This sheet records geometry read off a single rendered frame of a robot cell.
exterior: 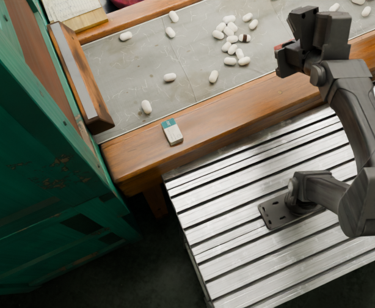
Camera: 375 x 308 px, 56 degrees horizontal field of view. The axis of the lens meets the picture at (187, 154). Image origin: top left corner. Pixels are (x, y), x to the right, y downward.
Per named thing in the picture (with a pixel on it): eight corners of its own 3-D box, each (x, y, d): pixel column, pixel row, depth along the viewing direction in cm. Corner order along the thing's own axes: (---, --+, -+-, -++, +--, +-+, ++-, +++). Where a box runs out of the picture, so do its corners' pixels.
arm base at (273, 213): (262, 198, 83) (276, 226, 81) (336, 168, 85) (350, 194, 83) (256, 205, 90) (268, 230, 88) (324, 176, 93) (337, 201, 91)
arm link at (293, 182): (291, 175, 79) (295, 200, 77) (330, 173, 79) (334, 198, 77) (284, 183, 85) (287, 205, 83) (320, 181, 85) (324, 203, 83)
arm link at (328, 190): (292, 169, 83) (365, 200, 50) (320, 168, 83) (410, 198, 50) (292, 195, 83) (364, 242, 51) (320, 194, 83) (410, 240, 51)
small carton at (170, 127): (183, 140, 86) (183, 137, 84) (170, 146, 86) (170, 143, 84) (173, 120, 88) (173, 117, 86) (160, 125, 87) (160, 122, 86)
